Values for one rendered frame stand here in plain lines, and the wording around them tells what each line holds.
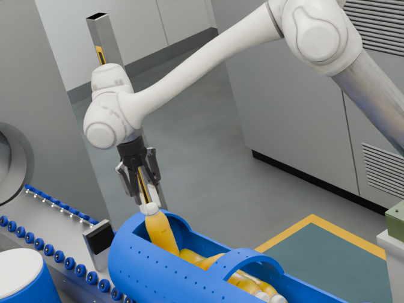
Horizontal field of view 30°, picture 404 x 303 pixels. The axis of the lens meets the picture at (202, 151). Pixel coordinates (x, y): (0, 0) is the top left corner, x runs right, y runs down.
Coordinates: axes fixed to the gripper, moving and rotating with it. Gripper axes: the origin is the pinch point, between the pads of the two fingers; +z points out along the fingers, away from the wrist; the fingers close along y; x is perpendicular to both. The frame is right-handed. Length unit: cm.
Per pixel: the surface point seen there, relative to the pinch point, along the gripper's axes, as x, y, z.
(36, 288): -42, 27, 31
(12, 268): -54, 29, 27
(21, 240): -87, 12, 37
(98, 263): -40, 5, 35
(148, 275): 10.1, 12.3, 14.5
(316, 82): -103, -171, 55
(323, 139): -106, -172, 90
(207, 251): 2.3, -12.6, 25.3
